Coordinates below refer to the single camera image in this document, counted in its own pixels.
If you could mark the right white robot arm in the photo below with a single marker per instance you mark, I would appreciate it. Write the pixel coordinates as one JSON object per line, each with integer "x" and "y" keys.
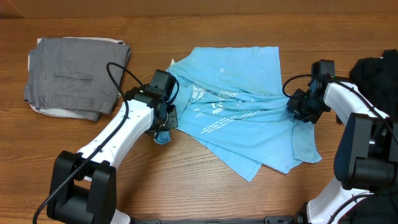
{"x": 366, "y": 158}

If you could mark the black garment pile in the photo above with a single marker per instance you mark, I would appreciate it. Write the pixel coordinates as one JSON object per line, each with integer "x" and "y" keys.
{"x": 376, "y": 79}

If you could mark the light blue printed t-shirt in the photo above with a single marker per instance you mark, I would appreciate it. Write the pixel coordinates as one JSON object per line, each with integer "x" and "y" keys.
{"x": 231, "y": 101}

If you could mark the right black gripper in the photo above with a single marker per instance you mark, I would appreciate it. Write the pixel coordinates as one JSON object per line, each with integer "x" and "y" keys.
{"x": 292, "y": 105}

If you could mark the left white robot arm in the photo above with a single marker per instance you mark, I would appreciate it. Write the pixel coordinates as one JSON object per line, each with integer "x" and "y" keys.
{"x": 83, "y": 185}

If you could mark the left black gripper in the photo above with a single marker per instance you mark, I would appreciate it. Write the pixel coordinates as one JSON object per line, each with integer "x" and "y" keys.
{"x": 172, "y": 121}

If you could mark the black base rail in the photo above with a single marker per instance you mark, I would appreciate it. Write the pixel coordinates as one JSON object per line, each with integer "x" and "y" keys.
{"x": 214, "y": 220}

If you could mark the folded grey shorts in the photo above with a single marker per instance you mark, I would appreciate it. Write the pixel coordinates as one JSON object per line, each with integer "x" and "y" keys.
{"x": 71, "y": 74}

